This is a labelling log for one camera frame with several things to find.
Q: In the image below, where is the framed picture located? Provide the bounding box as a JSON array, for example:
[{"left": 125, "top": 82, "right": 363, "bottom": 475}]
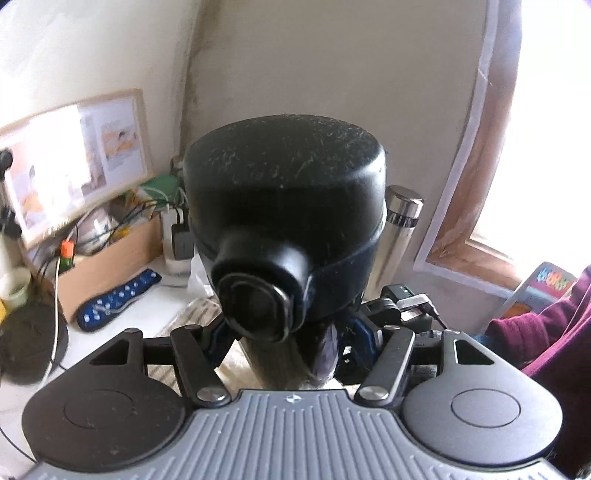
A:
[{"left": 0, "top": 89, "right": 155, "bottom": 250}]

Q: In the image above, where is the white socket block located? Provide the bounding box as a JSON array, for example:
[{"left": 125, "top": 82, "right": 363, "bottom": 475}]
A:
[{"left": 161, "top": 210, "right": 195, "bottom": 280}]

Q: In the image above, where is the person's right forearm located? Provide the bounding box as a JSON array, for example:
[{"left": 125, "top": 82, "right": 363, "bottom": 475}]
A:
[{"left": 485, "top": 265, "right": 591, "bottom": 462}]

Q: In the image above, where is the white cable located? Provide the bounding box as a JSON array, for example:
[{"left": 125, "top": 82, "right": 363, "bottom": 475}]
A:
[{"left": 47, "top": 258, "right": 64, "bottom": 367}]

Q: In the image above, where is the blue polka dot wrist rest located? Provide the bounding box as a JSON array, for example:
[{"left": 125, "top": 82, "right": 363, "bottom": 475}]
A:
[{"left": 75, "top": 270, "right": 162, "bottom": 332}]

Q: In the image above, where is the brown cardboard box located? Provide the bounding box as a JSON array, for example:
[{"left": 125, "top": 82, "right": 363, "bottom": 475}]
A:
[{"left": 55, "top": 215, "right": 164, "bottom": 324}]

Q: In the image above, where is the clear plastic bag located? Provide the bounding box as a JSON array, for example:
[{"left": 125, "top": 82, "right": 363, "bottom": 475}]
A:
[{"left": 187, "top": 256, "right": 215, "bottom": 301}]

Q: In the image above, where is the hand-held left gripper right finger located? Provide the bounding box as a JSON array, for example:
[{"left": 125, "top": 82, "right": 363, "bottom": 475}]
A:
[{"left": 339, "top": 316, "right": 502, "bottom": 409}]

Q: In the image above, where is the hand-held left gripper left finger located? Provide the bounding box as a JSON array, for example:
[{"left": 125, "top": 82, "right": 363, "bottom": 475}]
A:
[{"left": 88, "top": 323, "right": 232, "bottom": 409}]

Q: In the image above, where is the striped beige mat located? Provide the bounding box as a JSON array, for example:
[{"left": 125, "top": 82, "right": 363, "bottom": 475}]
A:
[{"left": 157, "top": 298, "right": 223, "bottom": 342}]

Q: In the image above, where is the wooden window frame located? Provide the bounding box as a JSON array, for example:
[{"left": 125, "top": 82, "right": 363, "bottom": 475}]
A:
[{"left": 416, "top": 0, "right": 591, "bottom": 301}]

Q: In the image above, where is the stainless steel thermos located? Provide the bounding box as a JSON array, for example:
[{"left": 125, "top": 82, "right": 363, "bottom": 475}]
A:
[{"left": 365, "top": 185, "right": 424, "bottom": 301}]

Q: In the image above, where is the white cup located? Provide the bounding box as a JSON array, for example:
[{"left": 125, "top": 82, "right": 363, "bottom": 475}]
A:
[{"left": 0, "top": 270, "right": 31, "bottom": 311}]

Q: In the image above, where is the black charger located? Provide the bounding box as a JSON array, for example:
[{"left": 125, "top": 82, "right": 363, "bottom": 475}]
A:
[{"left": 171, "top": 222, "right": 195, "bottom": 261}]

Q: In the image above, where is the green packet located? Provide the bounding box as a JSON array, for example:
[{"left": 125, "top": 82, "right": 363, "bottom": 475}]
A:
[{"left": 139, "top": 175, "right": 184, "bottom": 205}]

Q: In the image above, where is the colourful book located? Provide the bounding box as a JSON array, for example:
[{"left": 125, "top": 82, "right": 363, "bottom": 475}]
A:
[{"left": 501, "top": 261, "right": 579, "bottom": 319}]

